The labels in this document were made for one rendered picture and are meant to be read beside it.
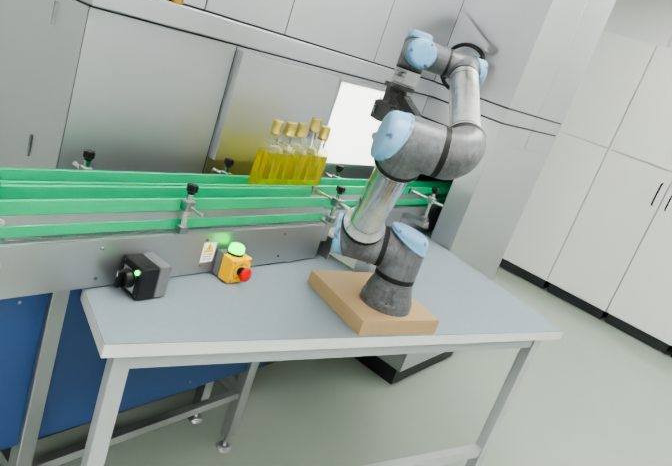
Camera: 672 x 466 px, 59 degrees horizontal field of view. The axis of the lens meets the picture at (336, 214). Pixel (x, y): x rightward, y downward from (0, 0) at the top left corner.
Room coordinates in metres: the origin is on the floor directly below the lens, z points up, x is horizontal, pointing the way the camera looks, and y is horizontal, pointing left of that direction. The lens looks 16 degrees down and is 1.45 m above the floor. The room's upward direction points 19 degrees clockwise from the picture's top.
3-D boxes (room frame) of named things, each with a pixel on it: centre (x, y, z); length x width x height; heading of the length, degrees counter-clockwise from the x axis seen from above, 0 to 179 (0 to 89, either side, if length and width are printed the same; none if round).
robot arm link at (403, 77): (1.75, -0.06, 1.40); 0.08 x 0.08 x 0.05
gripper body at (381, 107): (1.76, -0.05, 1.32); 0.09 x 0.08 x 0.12; 55
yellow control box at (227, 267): (1.50, 0.22, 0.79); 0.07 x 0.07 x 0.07; 55
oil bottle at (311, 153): (1.93, 0.16, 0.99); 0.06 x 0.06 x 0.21; 55
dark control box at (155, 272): (1.27, 0.38, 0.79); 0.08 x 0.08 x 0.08; 55
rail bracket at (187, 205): (1.37, 0.33, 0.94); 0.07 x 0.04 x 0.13; 55
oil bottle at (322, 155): (1.98, 0.12, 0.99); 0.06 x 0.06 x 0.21; 56
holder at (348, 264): (1.95, -0.09, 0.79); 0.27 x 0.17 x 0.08; 55
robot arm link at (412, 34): (1.75, -0.06, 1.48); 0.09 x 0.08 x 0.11; 5
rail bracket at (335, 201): (1.89, 0.03, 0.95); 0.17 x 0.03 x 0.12; 55
